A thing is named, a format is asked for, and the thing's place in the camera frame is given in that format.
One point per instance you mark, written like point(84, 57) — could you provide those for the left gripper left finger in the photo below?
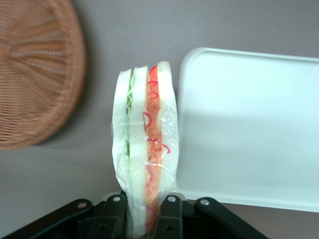
point(107, 216)

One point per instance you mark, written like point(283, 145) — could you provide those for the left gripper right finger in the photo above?
point(172, 216)

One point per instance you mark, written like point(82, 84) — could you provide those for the triangle sandwich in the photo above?
point(139, 124)

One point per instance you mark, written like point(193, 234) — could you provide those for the large brown wicker basket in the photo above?
point(37, 74)

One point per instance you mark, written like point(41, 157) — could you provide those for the beige plastic tray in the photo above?
point(249, 124)

